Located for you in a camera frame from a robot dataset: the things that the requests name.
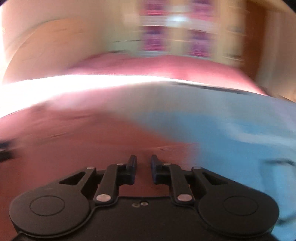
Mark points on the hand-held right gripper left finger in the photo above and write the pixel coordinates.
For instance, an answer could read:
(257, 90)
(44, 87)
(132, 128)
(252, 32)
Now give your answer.
(132, 163)

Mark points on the pink ribbed garment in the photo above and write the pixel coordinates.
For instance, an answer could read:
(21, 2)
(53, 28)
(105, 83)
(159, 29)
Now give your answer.
(92, 139)

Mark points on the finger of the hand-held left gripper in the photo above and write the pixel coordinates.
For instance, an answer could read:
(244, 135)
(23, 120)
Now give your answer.
(4, 151)

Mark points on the white round headboard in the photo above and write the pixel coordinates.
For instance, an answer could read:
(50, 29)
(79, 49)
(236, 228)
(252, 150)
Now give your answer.
(57, 46)

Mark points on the brown wooden door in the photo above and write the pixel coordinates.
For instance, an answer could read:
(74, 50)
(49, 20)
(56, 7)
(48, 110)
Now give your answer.
(266, 46)

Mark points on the light blue printed bedsheet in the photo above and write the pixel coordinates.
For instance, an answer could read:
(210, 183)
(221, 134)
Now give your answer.
(219, 120)

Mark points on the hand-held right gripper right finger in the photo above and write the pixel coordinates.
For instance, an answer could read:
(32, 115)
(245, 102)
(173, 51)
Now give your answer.
(153, 163)

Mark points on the pink quilt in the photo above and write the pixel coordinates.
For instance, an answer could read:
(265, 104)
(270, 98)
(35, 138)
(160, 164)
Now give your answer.
(161, 67)

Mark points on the purple wall poster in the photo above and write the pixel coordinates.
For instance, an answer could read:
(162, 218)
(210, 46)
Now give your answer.
(154, 39)
(200, 44)

